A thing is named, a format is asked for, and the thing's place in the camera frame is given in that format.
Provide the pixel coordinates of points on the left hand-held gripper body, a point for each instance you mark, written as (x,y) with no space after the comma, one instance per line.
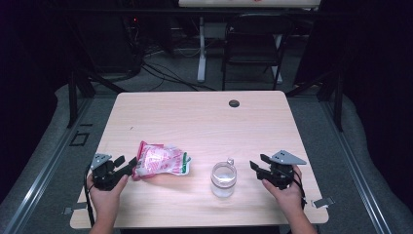
(104,175)

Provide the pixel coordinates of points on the black folding chair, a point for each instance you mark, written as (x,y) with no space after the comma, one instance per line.
(256,35)

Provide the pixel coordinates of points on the grey tape strip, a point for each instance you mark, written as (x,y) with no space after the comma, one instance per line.
(323,202)
(78,206)

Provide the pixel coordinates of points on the dark computer tower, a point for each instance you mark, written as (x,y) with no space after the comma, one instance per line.
(110,45)

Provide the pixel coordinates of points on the red and white plastic bag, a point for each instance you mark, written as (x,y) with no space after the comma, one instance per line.
(160,161)

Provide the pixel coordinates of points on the aluminium floor rail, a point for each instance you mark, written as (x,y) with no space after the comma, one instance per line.
(42,182)
(357,175)

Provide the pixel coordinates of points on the white table with white legs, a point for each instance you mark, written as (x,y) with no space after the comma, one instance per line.
(202,48)

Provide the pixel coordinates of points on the clear glass jar with lid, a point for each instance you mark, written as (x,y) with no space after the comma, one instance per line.
(223,182)

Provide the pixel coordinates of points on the person's right hand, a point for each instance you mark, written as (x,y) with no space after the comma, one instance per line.
(289,198)

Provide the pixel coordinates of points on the person's left hand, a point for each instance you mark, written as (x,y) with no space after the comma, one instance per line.
(105,200)

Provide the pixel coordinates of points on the black metal stand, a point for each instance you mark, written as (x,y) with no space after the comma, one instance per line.
(339,104)
(73,97)

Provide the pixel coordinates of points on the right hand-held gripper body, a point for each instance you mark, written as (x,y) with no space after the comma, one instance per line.
(281,174)

